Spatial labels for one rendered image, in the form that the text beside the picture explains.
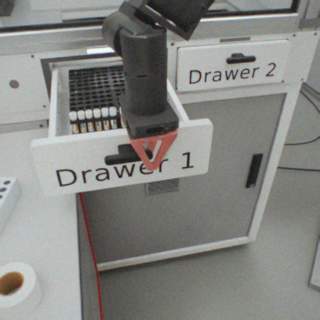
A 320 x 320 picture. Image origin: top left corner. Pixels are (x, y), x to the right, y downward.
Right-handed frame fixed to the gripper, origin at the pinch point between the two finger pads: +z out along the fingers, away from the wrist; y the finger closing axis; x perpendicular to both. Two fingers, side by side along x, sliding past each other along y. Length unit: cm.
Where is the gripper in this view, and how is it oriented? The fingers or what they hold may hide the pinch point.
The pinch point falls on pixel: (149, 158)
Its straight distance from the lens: 52.5
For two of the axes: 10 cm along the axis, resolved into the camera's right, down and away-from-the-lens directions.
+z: 0.2, 8.1, 5.8
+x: -9.7, 1.7, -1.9
